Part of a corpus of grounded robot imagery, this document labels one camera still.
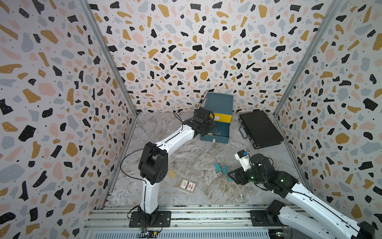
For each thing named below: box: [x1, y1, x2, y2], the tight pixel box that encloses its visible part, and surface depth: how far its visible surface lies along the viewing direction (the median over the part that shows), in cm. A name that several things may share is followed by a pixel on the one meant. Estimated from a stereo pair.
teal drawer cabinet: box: [199, 92, 234, 144], surface depth 97 cm
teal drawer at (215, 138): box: [199, 134, 230, 144], surface depth 94 cm
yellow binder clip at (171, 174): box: [169, 169, 175, 179], surface depth 90 cm
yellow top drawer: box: [209, 113, 233, 123], surface depth 95 cm
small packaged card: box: [178, 178, 198, 195], surface depth 85 cm
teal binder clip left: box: [213, 162, 222, 173], surface depth 94 cm
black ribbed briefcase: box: [238, 110, 285, 149], surface depth 108 cm
